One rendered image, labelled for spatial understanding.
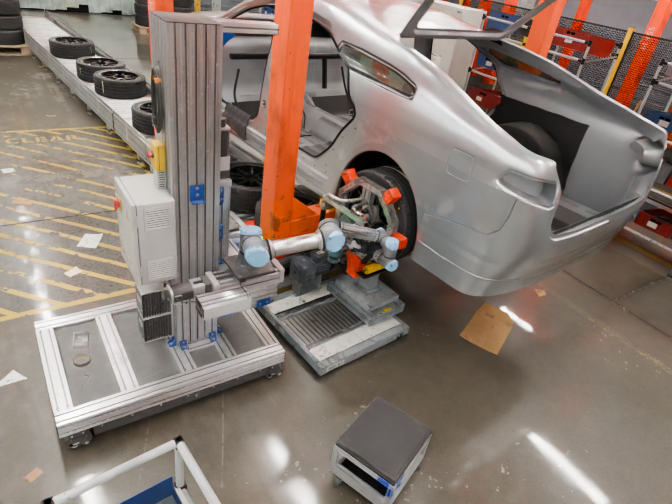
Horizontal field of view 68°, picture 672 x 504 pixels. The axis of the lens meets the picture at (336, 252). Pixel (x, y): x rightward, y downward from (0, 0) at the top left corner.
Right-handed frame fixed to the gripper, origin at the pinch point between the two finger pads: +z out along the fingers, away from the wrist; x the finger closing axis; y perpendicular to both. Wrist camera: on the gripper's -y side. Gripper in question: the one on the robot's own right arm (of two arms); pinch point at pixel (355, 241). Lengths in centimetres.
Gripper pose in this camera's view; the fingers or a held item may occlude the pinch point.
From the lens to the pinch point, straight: 313.1
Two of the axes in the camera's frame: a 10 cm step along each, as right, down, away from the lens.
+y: 1.4, -8.4, -5.2
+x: -7.7, 2.4, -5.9
